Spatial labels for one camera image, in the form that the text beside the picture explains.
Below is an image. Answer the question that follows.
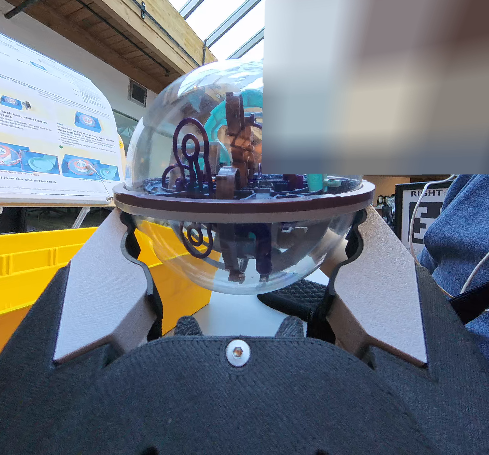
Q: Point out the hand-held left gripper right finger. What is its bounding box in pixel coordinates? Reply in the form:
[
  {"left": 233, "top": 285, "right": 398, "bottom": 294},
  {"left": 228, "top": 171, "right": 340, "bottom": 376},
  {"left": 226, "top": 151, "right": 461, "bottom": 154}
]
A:
[{"left": 307, "top": 205, "right": 428, "bottom": 367}]

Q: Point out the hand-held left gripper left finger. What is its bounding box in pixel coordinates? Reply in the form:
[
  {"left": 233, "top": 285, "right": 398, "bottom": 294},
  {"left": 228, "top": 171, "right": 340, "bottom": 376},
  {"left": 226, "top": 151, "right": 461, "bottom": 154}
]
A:
[{"left": 53, "top": 208, "right": 164, "bottom": 365}]

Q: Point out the clear maze ball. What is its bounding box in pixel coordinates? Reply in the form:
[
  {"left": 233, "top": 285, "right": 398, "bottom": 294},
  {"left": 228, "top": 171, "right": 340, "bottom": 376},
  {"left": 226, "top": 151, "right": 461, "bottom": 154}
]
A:
[{"left": 113, "top": 58, "right": 377, "bottom": 295}]

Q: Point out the person's right forearm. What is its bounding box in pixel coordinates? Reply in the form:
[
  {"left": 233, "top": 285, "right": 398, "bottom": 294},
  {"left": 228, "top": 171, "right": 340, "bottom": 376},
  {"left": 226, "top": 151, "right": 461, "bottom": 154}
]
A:
[{"left": 416, "top": 174, "right": 489, "bottom": 349}]

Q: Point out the white board stand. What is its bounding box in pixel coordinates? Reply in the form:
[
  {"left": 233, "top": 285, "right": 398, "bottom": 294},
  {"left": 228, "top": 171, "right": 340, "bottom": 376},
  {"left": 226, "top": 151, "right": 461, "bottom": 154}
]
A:
[{"left": 72, "top": 206, "right": 91, "bottom": 230}]

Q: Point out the yellow plastic bin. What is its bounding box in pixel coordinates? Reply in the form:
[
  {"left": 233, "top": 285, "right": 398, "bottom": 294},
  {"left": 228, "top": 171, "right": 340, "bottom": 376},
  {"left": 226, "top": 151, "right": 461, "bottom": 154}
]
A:
[{"left": 0, "top": 220, "right": 222, "bottom": 350}]

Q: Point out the black quilted pad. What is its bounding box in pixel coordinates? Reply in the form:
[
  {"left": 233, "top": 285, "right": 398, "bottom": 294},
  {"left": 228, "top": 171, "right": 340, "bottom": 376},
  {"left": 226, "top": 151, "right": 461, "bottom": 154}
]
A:
[{"left": 257, "top": 279, "right": 330, "bottom": 323}]

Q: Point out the printed instruction sheet board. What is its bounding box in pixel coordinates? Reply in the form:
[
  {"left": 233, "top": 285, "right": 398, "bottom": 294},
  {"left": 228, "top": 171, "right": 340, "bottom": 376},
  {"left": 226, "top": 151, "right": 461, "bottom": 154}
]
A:
[{"left": 0, "top": 33, "right": 125, "bottom": 207}]

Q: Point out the white cable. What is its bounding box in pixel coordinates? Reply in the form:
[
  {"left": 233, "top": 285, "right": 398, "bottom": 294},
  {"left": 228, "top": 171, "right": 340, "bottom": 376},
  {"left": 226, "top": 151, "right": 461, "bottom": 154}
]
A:
[{"left": 407, "top": 174, "right": 489, "bottom": 295}]

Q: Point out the wall vent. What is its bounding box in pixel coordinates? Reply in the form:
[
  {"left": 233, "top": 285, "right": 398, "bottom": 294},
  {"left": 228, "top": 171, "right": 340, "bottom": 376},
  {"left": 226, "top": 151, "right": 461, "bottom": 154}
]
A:
[{"left": 128, "top": 79, "right": 147, "bottom": 108}]

